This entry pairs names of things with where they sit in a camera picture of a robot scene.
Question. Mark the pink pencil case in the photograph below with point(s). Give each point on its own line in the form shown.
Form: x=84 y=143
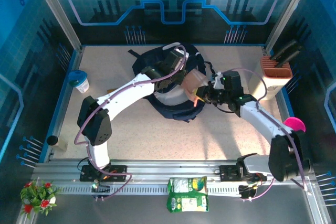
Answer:
x=194 y=82

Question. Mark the navy blue backpack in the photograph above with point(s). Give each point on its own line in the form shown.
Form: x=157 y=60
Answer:
x=170 y=103

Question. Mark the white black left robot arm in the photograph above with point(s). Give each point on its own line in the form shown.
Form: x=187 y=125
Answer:
x=126 y=93

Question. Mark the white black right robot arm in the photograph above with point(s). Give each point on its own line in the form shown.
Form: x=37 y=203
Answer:
x=262 y=121

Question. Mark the beige orange knife block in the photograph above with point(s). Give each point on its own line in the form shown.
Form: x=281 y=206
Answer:
x=277 y=68

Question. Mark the magenta plastic cup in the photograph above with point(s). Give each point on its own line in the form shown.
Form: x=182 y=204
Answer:
x=295 y=124

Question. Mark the white cup with blue lid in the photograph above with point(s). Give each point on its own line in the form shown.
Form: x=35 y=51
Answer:
x=80 y=82

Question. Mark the green snack bag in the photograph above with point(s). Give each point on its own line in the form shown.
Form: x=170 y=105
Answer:
x=187 y=195

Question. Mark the beige bottle with black cap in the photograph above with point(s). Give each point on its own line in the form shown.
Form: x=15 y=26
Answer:
x=57 y=144

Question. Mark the artificial red flower plant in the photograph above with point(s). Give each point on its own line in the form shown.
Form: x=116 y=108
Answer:
x=39 y=197

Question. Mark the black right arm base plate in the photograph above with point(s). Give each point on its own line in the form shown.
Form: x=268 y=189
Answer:
x=228 y=172

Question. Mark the aluminium mounting rail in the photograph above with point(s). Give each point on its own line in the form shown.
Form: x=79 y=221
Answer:
x=157 y=167

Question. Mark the aluminium frame post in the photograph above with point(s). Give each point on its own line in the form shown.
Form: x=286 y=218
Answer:
x=284 y=11
x=56 y=11

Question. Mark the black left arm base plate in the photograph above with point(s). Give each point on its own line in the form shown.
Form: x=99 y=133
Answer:
x=118 y=174

